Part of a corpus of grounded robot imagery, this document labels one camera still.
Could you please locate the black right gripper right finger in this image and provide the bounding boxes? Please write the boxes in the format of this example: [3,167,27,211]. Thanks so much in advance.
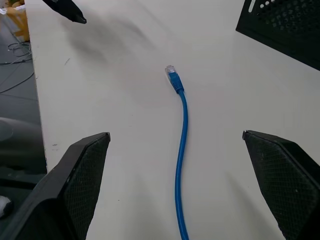
[241,129,320,240]

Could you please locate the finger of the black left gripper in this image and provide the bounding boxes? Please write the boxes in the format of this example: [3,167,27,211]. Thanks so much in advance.
[42,0,88,25]

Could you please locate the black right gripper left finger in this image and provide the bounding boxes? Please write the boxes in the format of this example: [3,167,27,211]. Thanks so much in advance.
[0,131,111,240]

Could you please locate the black perforated computer case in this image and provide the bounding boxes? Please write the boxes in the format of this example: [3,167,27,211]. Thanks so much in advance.
[235,0,320,69]

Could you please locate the yellow wooden frame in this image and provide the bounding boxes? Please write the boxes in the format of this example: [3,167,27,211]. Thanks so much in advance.
[4,0,30,42]

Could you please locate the grey floor cables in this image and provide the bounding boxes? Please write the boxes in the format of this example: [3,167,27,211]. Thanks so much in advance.
[0,41,35,95]

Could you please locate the blue ethernet cable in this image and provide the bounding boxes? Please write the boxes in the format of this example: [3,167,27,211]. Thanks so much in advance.
[164,64,191,240]

